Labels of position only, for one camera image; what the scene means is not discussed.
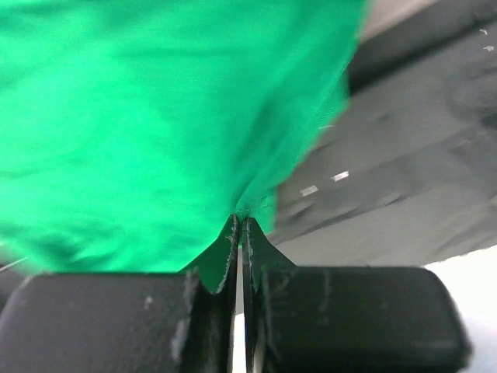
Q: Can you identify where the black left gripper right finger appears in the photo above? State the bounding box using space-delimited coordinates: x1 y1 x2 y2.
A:
241 218 472 372

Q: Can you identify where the green t shirt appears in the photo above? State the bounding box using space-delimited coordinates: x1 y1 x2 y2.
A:
1 1 367 273

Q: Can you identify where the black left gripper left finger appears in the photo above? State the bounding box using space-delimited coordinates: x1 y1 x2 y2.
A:
1 216 238 372

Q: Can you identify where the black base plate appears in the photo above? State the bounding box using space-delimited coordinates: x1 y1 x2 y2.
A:
269 1 496 265

